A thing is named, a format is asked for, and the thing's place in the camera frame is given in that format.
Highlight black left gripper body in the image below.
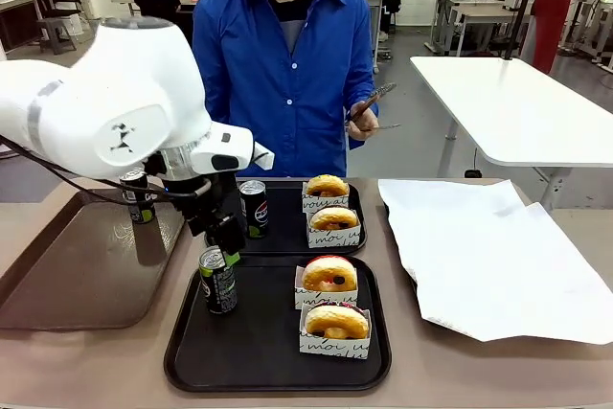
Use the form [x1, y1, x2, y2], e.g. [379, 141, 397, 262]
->
[164, 173, 240, 222]

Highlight black Pepsi can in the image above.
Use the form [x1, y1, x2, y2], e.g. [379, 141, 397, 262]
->
[198, 245, 239, 316]
[119, 169, 158, 225]
[238, 179, 270, 239]

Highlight metal serving tongs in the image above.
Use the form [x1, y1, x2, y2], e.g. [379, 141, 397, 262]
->
[348, 82, 403, 134]

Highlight person's left hand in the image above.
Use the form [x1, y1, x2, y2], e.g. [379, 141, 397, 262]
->
[345, 99, 380, 152]

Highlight plain glazed donut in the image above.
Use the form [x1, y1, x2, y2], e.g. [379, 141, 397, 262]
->
[308, 206, 361, 232]

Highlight glazed donut in paper sleeve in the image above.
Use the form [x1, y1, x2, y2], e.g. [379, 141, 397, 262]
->
[306, 211, 362, 250]

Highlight brown plastic tray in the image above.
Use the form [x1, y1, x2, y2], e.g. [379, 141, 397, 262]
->
[0, 186, 189, 332]

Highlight person in blue shirt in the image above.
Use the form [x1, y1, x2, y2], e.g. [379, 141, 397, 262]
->
[191, 0, 380, 178]

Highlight grey side table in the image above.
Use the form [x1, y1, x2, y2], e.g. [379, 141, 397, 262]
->
[111, 0, 145, 17]

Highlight grey office chair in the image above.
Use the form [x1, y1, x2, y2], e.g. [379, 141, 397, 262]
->
[36, 0, 98, 55]

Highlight white paper sheet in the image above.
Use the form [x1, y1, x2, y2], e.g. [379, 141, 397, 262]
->
[377, 178, 613, 346]

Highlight white table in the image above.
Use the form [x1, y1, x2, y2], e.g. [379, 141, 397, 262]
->
[409, 55, 613, 212]

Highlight grey desk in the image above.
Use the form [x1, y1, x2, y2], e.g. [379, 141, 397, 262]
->
[445, 0, 534, 55]

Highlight black stand pole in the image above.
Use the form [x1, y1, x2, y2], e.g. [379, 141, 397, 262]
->
[497, 0, 548, 61]

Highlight person in red dress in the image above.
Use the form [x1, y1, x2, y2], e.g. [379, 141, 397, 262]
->
[509, 0, 581, 76]

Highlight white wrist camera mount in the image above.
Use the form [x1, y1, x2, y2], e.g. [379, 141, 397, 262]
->
[190, 120, 276, 176]

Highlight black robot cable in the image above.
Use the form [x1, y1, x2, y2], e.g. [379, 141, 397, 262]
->
[0, 135, 212, 199]

